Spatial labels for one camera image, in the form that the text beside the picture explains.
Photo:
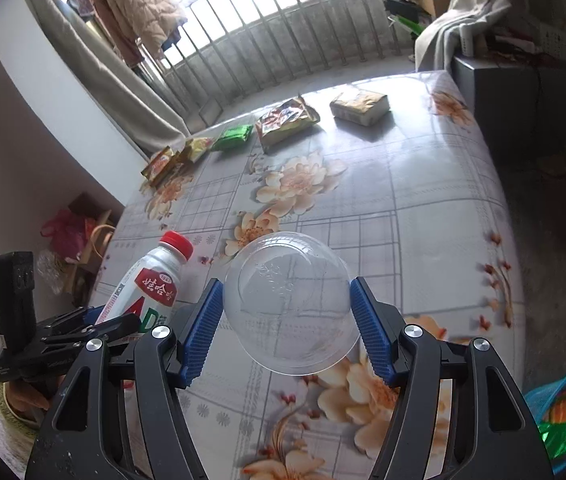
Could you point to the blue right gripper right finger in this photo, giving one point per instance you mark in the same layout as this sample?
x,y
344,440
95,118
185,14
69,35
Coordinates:
x,y
372,332

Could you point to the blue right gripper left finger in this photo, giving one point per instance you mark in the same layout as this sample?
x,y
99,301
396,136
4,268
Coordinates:
x,y
195,339

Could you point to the white yogurt drink bottle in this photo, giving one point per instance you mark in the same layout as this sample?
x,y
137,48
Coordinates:
x,y
149,289

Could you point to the clear plastic cup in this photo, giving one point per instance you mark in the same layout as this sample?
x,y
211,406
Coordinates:
x,y
286,296

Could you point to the pink plastic bag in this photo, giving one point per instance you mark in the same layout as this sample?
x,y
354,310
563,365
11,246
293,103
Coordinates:
x,y
68,233

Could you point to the floral plastic tablecloth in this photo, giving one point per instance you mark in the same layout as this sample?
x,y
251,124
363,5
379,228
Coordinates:
x,y
412,204

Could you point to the open gold snack packet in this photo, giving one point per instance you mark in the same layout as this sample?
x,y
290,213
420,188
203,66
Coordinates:
x,y
160,165

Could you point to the small gold snack packet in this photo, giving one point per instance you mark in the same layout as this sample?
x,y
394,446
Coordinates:
x,y
195,148

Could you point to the small green snack packet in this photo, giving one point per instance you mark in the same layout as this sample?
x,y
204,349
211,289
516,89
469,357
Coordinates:
x,y
231,138

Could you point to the beige biscuit pack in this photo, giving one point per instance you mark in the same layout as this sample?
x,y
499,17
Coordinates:
x,y
361,107

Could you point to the left beige curtain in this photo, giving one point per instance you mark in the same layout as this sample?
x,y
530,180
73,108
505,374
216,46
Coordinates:
x,y
141,116

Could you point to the beige curtain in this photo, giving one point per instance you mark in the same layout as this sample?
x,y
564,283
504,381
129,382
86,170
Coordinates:
x,y
141,116
434,49

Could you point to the brown red snack packet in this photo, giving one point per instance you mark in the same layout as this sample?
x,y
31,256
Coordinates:
x,y
285,120

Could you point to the metal balcony railing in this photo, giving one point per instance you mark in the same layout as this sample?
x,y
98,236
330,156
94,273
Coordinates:
x,y
231,49

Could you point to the hanging pink jacket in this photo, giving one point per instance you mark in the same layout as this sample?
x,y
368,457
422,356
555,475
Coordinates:
x,y
154,23

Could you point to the right beige curtain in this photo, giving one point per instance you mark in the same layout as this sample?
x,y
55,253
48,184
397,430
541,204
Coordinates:
x,y
434,49

